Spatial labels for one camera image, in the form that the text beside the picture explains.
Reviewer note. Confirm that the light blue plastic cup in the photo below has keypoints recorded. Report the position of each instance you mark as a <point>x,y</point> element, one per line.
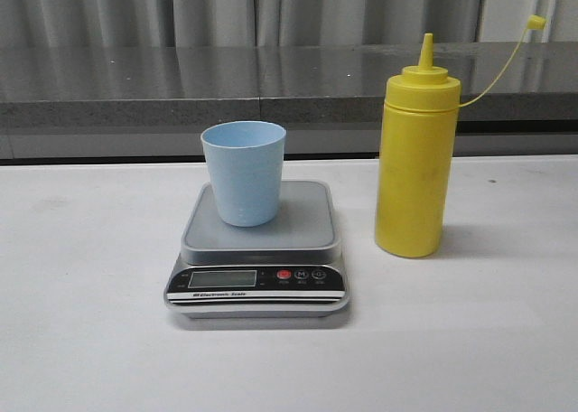
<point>245,161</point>

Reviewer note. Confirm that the yellow squeeze bottle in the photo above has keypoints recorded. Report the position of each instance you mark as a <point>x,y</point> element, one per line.
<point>420,114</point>

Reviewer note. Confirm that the silver digital kitchen scale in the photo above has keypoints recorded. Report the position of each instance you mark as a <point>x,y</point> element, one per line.
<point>291,266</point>

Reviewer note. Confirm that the grey stone counter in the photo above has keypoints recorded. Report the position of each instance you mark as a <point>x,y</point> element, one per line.
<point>119,105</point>

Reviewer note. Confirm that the grey curtain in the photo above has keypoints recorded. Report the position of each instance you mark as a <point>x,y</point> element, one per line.
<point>268,23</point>

